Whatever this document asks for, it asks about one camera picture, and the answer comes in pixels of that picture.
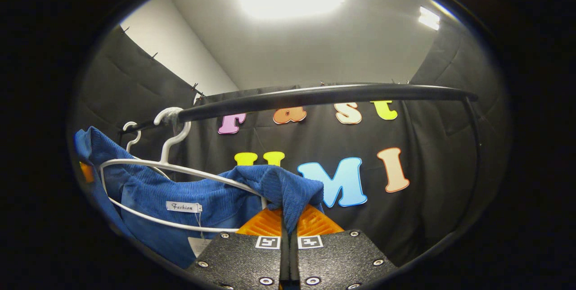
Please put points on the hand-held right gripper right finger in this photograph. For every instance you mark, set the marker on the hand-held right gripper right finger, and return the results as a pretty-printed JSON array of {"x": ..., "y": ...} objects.
[{"x": 342, "y": 258}]

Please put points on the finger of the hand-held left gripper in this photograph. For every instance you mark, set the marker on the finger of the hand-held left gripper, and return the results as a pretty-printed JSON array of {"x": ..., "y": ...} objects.
[{"x": 86, "y": 172}]

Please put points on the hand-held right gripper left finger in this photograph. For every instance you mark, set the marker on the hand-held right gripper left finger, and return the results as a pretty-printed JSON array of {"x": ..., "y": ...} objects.
[{"x": 238, "y": 258}]

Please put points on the white clothes hanger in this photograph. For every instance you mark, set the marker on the white clothes hanger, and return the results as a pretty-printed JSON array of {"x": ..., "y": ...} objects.
[
  {"x": 132, "y": 139},
  {"x": 171, "y": 143}
]

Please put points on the black clothes rack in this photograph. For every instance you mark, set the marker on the black clothes rack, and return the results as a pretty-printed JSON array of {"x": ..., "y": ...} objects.
[{"x": 315, "y": 95}]

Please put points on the black backdrop cloth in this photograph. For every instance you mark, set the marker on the black backdrop cloth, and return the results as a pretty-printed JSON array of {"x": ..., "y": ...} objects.
[{"x": 427, "y": 137}]

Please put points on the small ceiling light panel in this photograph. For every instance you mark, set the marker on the small ceiling light panel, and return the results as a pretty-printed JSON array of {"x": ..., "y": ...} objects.
[{"x": 429, "y": 17}]

